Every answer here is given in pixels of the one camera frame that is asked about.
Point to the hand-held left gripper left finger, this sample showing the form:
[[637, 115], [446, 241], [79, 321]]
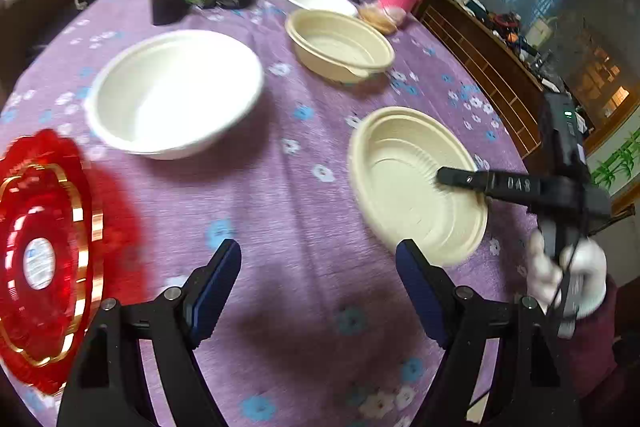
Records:
[[215, 292]]

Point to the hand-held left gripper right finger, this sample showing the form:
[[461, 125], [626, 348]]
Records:
[[422, 292]]

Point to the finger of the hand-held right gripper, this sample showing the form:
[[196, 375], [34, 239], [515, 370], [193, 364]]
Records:
[[490, 184]]

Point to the shallow beige plate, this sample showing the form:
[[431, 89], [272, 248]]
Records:
[[400, 187]]

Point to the person's right forearm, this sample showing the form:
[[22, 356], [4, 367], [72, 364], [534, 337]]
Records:
[[600, 347]]

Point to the person's right hand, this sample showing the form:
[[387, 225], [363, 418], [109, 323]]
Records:
[[592, 272]]

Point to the purple floral tablecloth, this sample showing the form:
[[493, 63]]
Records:
[[300, 207]]

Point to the wooden cabinet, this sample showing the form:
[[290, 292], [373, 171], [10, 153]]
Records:
[[480, 52]]

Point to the red plastic plate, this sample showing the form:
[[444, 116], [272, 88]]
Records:
[[50, 207]]

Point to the bagged bread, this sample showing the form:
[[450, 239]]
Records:
[[377, 19]]

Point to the large white foam bowl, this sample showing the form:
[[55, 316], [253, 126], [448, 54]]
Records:
[[170, 92]]

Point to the deep beige bowl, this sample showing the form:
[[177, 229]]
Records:
[[340, 42]]

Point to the green bamboo wall sticker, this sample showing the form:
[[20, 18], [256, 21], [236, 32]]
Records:
[[612, 162]]

